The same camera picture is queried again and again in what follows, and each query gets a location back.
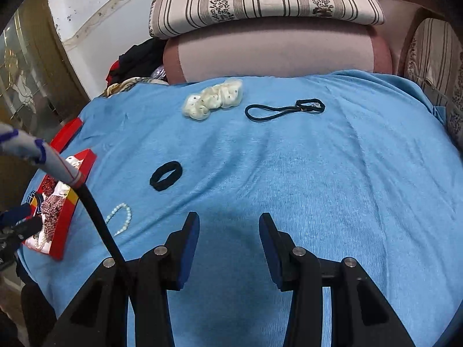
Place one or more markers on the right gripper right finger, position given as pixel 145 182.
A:
pixel 360 315

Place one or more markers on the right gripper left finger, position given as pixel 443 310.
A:
pixel 98 314

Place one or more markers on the red white checkered scrunchie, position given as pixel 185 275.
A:
pixel 51 209

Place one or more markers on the red white-dotted scrunchie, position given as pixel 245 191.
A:
pixel 47 185

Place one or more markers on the white black-dotted scrunchie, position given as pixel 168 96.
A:
pixel 66 172

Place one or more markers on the red jewelry box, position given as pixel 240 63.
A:
pixel 55 248

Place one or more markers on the red box lid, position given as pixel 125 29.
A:
pixel 66 134

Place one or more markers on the wooden glass door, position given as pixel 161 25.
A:
pixel 40 91

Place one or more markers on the blue towel bed cover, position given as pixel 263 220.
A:
pixel 349 164

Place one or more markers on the beige patterned cloth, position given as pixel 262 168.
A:
pixel 126 85

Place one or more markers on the dark clothes pile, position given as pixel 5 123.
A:
pixel 138 61

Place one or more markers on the cream dotted scrunchie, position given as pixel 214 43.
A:
pixel 221 96

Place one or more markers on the striped floral pillow right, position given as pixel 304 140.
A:
pixel 434 62

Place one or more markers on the striped floral pillow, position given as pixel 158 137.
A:
pixel 434 62
pixel 171 18

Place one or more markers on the pink mauve cushion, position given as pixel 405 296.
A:
pixel 280 47

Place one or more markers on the striped floral pillow centre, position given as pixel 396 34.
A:
pixel 171 18

